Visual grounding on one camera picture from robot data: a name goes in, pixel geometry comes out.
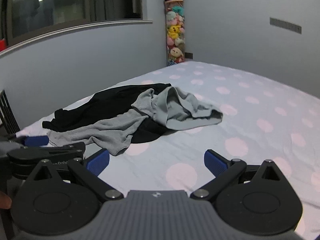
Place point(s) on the dark framed window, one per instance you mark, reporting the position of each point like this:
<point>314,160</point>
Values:
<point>62,2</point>

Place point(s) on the red object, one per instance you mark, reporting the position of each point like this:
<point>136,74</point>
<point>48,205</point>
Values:
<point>2,45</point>

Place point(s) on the grey wall plate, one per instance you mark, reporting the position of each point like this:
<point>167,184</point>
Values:
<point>285,25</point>

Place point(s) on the white window sill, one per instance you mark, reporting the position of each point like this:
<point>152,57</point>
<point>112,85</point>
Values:
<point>75,28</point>

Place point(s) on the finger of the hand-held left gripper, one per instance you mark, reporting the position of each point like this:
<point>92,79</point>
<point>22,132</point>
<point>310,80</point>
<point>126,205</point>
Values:
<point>37,140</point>

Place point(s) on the dark wooden chair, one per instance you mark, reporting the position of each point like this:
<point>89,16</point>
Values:
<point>8,115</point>

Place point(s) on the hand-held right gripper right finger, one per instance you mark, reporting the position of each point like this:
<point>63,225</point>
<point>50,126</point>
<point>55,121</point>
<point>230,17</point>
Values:
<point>214,163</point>

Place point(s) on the grey ribbed garment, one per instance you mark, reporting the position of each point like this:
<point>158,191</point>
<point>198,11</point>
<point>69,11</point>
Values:
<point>110,130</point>

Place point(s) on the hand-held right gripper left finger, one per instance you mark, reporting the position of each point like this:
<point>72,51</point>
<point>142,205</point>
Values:
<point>98,163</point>

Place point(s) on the black garment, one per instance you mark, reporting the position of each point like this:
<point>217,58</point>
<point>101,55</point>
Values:
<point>100,105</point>

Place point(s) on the pink polka dot bed sheet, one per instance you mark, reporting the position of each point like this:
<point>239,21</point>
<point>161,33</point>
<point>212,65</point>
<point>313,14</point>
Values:
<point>250,142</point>

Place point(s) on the dark wall socket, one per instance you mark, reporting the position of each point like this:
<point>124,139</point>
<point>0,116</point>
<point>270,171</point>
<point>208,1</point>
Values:
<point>188,55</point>

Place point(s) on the hanging net of plush toys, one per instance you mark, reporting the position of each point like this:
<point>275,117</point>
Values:
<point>175,32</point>

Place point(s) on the person's left hand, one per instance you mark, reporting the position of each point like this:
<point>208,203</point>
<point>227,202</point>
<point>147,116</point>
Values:
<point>5,200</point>

